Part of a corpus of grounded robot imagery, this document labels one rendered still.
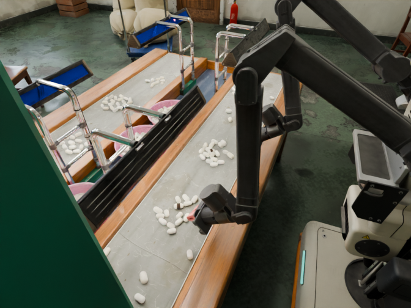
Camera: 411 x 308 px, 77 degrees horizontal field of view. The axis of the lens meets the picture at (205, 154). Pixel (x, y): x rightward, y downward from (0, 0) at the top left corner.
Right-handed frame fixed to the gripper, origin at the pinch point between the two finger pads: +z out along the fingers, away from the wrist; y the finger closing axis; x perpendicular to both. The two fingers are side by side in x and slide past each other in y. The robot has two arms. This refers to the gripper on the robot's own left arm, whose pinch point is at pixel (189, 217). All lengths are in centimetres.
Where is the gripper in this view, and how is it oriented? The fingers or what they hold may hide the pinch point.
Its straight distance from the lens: 91.4
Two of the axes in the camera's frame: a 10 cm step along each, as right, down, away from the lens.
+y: -4.3, 6.1, -6.6
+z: -6.9, 2.5, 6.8
